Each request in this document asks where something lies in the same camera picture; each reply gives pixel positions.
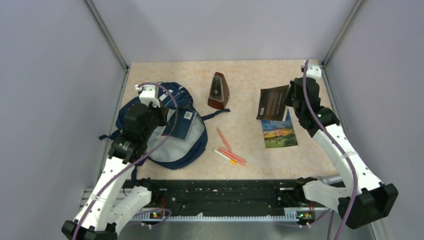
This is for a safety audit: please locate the brown wooden metronome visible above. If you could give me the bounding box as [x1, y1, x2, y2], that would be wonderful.
[207, 72, 230, 110]

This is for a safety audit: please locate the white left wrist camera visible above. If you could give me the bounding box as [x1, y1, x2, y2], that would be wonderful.
[135, 84, 160, 108]

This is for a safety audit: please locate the pink pen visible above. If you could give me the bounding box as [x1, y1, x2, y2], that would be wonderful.
[219, 148, 247, 163]
[216, 127, 232, 153]
[218, 149, 246, 166]

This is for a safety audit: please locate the white yellow-tipped pen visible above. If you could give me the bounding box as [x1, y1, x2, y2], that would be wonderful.
[213, 149, 238, 165]

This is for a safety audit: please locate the dark blue fantasy book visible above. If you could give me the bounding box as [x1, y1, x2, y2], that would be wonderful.
[162, 107, 197, 140]

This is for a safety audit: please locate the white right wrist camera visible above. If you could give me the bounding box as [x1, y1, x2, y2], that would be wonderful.
[300, 63, 322, 81]

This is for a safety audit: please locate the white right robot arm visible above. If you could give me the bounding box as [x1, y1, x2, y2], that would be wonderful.
[284, 77, 399, 229]

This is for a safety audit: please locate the blue green landscape book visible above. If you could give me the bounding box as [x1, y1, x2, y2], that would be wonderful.
[261, 110, 298, 149]

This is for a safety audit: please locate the dark brown book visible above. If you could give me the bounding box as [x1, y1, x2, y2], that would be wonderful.
[256, 85, 289, 121]

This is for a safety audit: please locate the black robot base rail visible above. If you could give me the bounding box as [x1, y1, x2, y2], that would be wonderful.
[118, 178, 325, 222]

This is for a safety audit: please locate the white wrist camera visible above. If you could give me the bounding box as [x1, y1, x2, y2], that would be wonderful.
[300, 63, 322, 81]
[135, 84, 160, 108]

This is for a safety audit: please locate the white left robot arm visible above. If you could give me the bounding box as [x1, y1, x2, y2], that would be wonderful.
[61, 103, 169, 240]

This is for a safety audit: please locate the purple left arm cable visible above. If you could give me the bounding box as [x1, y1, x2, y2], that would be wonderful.
[71, 82, 180, 240]

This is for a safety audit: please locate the grey metal tube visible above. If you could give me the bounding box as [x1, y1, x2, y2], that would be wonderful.
[317, 174, 343, 185]

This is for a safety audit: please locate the navy blue student backpack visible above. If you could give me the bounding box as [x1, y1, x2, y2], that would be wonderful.
[98, 81, 231, 183]

